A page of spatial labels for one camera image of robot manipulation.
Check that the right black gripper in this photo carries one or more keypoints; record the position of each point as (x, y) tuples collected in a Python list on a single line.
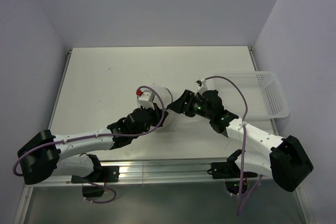
[(179, 105)]

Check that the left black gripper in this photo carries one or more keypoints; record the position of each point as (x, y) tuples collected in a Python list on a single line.
[(157, 114)]

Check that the white mesh laundry bag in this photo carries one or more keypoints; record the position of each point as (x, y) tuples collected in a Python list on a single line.
[(163, 97)]

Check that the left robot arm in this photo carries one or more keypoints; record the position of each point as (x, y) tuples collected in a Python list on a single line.
[(47, 153)]

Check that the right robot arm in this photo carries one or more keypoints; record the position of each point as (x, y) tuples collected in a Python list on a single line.
[(281, 158)]

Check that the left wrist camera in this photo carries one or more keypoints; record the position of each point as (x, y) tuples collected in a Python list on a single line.
[(145, 99)]

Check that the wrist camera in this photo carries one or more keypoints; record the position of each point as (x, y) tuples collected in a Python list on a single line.
[(145, 99), (201, 86)]

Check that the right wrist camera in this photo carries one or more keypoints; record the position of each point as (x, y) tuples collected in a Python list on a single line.
[(201, 86)]

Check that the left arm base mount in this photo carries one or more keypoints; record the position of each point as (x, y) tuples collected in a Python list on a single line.
[(95, 185)]

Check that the aluminium rail frame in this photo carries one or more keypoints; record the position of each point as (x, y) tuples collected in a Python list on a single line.
[(154, 186)]

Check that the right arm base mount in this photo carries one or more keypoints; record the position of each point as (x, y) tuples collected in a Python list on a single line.
[(226, 170)]

